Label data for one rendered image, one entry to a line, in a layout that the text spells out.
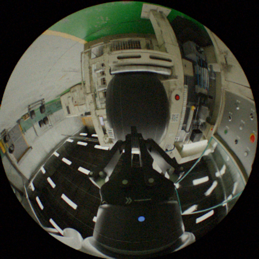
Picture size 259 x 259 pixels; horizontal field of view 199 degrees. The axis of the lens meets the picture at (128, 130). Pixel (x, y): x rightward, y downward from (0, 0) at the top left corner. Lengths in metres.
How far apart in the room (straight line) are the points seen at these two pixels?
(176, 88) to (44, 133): 11.69
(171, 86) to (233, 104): 0.49
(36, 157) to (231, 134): 12.44
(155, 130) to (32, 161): 11.98
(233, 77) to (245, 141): 0.36
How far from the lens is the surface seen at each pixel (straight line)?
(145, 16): 1.22
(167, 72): 0.48
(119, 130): 0.32
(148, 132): 0.33
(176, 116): 0.63
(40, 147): 11.65
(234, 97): 0.68
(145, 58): 0.43
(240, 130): 0.66
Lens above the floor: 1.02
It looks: 30 degrees up
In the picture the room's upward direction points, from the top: 175 degrees clockwise
